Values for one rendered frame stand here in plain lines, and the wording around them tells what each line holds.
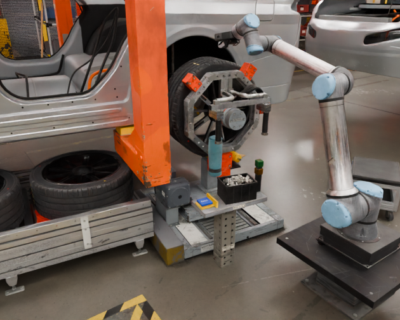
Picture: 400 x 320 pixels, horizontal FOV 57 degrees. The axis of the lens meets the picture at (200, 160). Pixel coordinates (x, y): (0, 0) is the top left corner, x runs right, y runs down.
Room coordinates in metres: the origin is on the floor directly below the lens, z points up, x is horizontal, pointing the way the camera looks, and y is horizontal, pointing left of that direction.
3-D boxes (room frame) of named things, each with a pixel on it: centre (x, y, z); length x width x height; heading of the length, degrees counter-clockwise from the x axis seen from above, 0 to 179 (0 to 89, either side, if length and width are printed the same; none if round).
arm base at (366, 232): (1.68, -0.85, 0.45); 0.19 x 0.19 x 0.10
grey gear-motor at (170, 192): (2.37, 0.23, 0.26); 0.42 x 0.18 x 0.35; 27
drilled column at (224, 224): (1.92, -0.15, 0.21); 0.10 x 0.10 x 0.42; 27
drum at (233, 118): (2.30, -0.19, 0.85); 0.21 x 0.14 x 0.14; 27
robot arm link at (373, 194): (1.68, -0.85, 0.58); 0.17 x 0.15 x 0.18; 125
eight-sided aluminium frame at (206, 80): (2.36, -0.15, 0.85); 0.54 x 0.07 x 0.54; 117
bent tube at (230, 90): (2.30, -0.30, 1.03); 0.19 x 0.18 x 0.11; 27
